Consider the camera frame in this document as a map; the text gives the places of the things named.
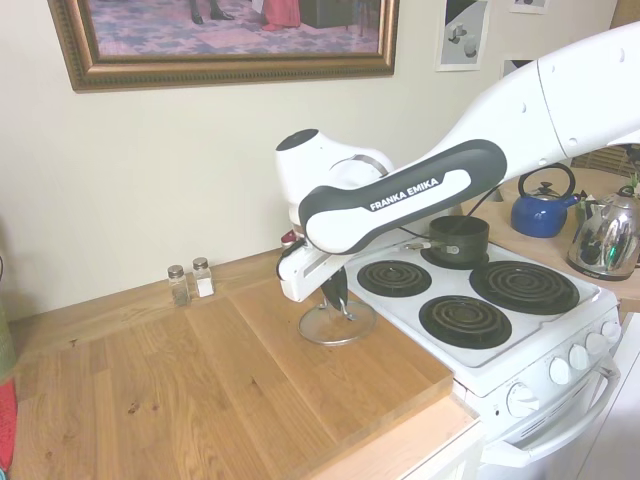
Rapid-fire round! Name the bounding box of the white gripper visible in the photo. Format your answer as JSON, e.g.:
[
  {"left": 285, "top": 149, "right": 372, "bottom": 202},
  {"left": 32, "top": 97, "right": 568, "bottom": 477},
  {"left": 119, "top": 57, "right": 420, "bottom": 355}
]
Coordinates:
[{"left": 276, "top": 244, "right": 352, "bottom": 320}]

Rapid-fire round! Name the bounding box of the glass pot lid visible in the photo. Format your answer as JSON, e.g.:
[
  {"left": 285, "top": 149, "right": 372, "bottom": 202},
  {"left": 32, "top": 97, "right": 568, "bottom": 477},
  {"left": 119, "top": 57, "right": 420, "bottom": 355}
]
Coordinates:
[{"left": 297, "top": 297, "right": 376, "bottom": 347}]

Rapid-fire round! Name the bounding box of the dark green cooking pot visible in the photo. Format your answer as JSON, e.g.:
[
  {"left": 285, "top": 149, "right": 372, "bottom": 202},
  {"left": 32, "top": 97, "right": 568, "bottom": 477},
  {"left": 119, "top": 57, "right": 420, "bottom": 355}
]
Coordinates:
[{"left": 403, "top": 215, "right": 491, "bottom": 266}]

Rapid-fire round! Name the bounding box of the glass salt shaker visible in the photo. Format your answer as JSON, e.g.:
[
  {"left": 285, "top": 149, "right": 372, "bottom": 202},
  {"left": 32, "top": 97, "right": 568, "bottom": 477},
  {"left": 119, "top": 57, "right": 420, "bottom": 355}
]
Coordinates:
[{"left": 191, "top": 256, "right": 216, "bottom": 300}]

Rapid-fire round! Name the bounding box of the glass pepper shaker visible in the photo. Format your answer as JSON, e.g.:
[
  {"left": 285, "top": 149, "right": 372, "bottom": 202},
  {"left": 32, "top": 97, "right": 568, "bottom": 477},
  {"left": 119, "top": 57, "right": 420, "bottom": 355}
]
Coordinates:
[{"left": 166, "top": 264, "right": 191, "bottom": 308}]

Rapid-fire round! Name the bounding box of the white electric stove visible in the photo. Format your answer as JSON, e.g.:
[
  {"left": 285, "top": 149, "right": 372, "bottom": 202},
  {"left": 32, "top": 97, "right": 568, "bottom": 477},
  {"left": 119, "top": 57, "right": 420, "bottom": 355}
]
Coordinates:
[{"left": 308, "top": 219, "right": 624, "bottom": 480}]

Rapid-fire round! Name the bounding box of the large wooden butcher block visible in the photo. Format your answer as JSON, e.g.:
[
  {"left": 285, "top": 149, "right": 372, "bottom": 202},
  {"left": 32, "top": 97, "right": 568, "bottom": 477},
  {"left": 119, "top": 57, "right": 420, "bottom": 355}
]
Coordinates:
[{"left": 8, "top": 244, "right": 455, "bottom": 480}]

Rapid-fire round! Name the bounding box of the large coil burner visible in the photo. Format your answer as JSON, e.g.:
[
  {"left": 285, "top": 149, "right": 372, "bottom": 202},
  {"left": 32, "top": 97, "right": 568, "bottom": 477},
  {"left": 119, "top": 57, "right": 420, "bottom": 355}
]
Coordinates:
[{"left": 469, "top": 260, "right": 581, "bottom": 317}]

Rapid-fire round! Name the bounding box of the blue stovetop kettle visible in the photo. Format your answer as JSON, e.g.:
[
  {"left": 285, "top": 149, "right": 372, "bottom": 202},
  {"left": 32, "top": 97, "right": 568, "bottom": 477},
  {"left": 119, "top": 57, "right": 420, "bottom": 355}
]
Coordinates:
[{"left": 509, "top": 162, "right": 584, "bottom": 239}]

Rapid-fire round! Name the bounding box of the silver electric kettle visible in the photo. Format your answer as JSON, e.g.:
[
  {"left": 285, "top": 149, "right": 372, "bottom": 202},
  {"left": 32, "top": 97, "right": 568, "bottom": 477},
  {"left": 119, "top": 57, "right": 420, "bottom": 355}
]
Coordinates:
[{"left": 565, "top": 186, "right": 640, "bottom": 283}]

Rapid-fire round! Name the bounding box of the large paper print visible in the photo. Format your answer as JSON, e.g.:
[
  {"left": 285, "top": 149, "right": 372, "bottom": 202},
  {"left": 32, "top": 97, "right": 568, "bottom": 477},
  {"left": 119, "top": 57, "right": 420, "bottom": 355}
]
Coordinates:
[{"left": 435, "top": 0, "right": 492, "bottom": 73}]

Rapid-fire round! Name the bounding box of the green cloth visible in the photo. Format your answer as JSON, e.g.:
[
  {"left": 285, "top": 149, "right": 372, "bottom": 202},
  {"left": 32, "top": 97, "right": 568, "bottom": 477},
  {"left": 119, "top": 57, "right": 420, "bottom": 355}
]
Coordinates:
[{"left": 0, "top": 298, "right": 19, "bottom": 382}]

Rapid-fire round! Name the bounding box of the gold framed painting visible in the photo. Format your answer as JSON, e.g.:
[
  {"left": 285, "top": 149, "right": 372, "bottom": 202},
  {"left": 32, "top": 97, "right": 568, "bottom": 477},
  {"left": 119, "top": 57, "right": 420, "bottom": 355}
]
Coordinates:
[{"left": 47, "top": 0, "right": 402, "bottom": 93}]

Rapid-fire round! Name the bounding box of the red cloth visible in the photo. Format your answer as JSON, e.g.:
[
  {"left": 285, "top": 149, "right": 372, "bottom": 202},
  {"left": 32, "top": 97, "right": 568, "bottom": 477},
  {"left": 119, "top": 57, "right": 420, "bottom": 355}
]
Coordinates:
[{"left": 0, "top": 378, "right": 19, "bottom": 472}]

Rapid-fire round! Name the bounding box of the red wrist camera mount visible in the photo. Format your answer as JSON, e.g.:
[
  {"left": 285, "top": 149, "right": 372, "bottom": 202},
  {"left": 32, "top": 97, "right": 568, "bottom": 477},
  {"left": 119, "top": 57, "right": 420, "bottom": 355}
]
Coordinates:
[{"left": 279, "top": 230, "right": 307, "bottom": 254}]

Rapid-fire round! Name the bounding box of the white oven door handle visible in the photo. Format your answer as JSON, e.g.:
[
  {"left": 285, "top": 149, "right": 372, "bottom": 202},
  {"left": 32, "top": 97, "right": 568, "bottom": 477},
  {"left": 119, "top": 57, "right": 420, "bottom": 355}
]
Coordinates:
[{"left": 481, "top": 353, "right": 622, "bottom": 460}]

